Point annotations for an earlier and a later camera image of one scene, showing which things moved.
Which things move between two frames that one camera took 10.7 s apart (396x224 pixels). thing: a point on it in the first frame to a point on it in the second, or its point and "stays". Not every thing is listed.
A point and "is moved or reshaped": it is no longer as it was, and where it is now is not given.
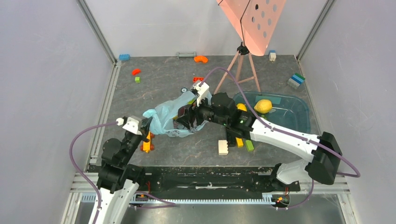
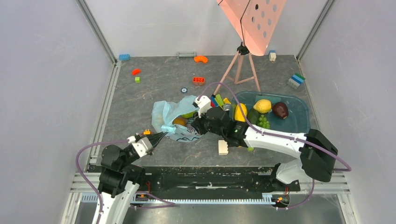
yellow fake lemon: [263, 106] stays
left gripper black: [144, 128] to [154, 139]
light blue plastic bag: [161, 116] is moved or reshaped
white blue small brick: [272, 55] stays
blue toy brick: [124, 57] stays
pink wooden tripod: [242, 50] stays
